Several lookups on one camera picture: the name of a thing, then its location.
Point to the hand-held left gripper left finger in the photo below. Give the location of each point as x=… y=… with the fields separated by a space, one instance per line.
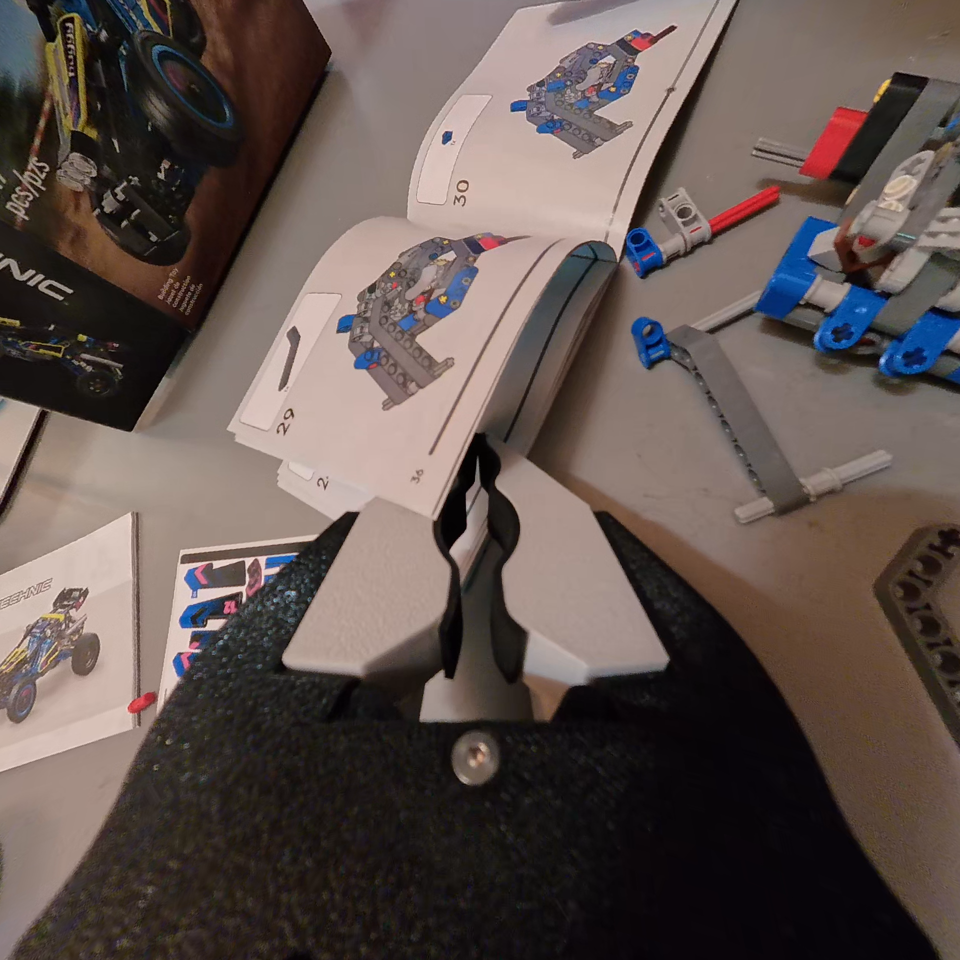
x=360 y=600

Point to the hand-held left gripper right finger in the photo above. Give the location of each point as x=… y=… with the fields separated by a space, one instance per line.
x=585 y=600

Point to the grey lego beam with axles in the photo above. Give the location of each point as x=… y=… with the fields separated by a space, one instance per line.
x=735 y=405

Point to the lego instruction booklet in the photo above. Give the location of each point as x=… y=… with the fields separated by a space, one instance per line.
x=450 y=300

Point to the red lego axle with connectors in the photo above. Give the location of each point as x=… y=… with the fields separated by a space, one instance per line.
x=690 y=232

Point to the partly built lego buggy model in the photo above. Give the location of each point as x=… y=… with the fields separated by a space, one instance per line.
x=885 y=247

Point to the lego sticker sheet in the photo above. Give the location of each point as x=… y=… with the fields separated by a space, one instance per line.
x=217 y=585

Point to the red lego pin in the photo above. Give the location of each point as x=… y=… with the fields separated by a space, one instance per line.
x=142 y=702

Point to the small blue lego connector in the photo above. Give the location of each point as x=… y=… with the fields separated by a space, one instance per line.
x=649 y=343

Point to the small white lego leaflet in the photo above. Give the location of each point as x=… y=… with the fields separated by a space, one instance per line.
x=60 y=645

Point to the dark grey bent lego beam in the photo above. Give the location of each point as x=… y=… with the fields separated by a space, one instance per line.
x=922 y=615

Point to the lego set box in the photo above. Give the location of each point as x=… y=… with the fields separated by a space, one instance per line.
x=112 y=187

